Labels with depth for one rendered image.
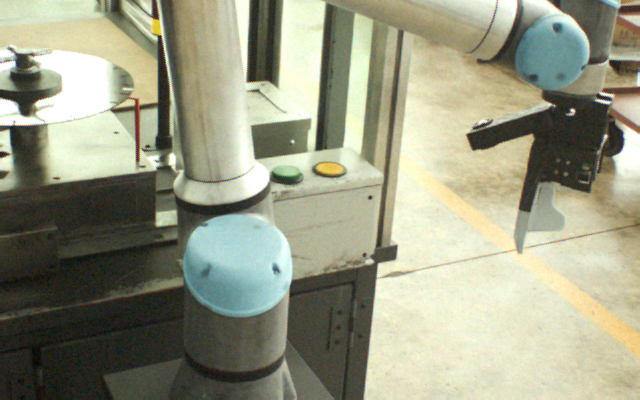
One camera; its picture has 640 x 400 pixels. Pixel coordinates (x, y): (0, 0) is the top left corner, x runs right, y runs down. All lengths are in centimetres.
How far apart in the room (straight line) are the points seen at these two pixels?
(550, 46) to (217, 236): 41
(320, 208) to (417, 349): 130
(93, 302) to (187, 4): 50
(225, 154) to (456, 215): 229
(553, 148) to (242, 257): 41
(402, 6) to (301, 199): 50
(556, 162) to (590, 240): 213
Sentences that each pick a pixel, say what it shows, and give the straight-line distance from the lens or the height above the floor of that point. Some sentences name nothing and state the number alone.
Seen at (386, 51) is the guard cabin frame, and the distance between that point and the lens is 146.
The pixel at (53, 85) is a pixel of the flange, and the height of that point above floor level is 96.
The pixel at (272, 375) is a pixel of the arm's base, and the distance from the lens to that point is 116.
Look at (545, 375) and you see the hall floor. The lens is 270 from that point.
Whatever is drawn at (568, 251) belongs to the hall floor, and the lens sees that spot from 330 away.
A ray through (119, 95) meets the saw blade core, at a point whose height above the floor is 95.
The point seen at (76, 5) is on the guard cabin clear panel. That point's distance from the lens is 276.
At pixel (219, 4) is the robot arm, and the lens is 111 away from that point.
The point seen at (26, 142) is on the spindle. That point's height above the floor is 86.
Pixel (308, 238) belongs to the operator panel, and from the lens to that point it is 146.
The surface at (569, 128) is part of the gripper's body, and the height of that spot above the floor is 106.
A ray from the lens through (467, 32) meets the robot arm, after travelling 103.
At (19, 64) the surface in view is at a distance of 161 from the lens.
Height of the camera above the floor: 151
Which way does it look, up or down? 25 degrees down
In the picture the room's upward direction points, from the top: 4 degrees clockwise
